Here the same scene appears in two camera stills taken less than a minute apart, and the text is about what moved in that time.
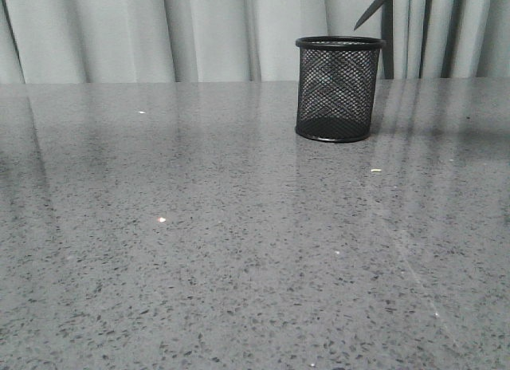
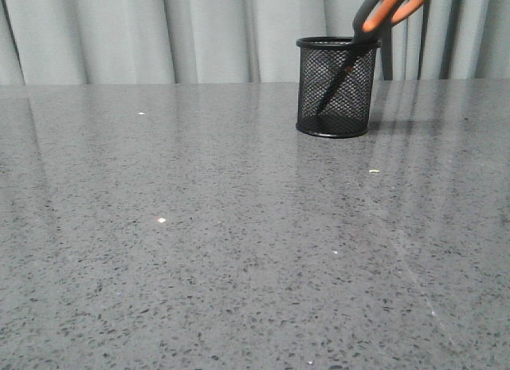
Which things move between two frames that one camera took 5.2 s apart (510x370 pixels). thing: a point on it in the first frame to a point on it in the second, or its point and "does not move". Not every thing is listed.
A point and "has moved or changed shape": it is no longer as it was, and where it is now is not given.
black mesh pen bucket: x=337 y=87 does not move
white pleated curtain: x=244 y=34 does not move
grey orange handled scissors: x=378 y=1 has moved or changed shape
